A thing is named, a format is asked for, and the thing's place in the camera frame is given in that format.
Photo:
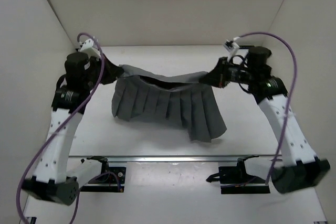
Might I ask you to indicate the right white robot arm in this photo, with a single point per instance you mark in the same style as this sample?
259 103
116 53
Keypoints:
295 165

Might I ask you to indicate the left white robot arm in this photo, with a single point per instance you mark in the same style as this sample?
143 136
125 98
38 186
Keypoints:
51 180

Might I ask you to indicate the aluminium front table rail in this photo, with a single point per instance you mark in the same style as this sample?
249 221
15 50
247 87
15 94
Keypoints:
174 158

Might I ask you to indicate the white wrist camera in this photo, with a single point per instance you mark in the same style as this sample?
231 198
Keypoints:
232 47
88 47

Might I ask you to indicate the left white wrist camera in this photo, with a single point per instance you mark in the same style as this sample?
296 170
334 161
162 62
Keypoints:
88 47

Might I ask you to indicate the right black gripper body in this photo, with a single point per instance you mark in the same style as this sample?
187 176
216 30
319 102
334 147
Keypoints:
227 73

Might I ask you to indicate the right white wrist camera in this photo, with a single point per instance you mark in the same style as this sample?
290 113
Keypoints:
232 47

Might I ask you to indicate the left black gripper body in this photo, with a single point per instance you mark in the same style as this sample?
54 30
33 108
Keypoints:
109 70

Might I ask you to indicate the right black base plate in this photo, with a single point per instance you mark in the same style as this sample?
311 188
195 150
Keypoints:
233 183

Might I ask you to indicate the grey pleated skirt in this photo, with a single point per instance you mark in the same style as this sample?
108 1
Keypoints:
180 100

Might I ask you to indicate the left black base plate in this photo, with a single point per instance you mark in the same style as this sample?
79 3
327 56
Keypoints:
110 183

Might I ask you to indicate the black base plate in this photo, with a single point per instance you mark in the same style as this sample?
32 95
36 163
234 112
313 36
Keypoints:
233 183
110 183

